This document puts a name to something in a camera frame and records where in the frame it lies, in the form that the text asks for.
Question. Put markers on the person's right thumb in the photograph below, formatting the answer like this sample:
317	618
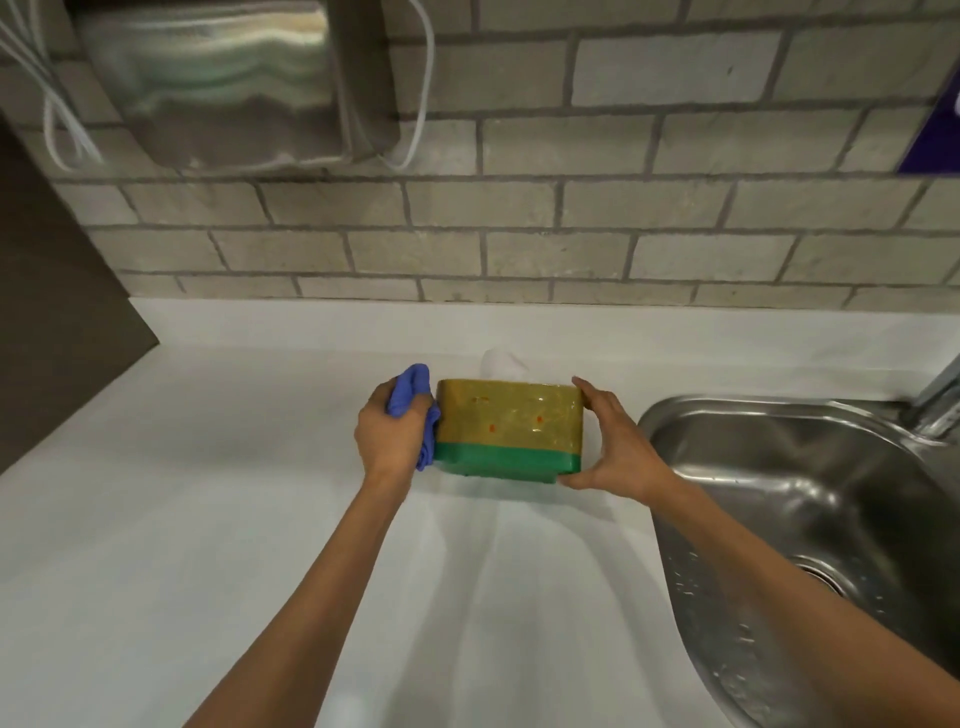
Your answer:
581	480

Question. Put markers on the dark cabinet panel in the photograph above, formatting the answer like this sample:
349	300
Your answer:
60	300

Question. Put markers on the person's right hand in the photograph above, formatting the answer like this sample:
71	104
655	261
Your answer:
619	450

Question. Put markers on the person's left thumb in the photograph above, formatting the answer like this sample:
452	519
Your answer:
424	416

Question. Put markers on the stainless steel sink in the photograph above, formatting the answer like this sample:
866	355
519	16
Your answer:
806	547

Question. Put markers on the chrome faucet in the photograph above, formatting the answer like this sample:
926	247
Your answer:
939	401

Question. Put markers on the stainless steel wall dispenser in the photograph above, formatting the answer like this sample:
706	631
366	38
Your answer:
232	82

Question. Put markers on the person's left hand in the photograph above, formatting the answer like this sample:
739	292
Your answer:
384	439

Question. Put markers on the person's left forearm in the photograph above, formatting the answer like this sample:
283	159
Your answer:
300	592

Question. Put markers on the purple wall sign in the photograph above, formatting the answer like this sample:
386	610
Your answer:
934	131

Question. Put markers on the person's right forearm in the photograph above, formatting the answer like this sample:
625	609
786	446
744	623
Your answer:
810	607

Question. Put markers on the blue cleaning cloth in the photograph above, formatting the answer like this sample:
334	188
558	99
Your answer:
417	405

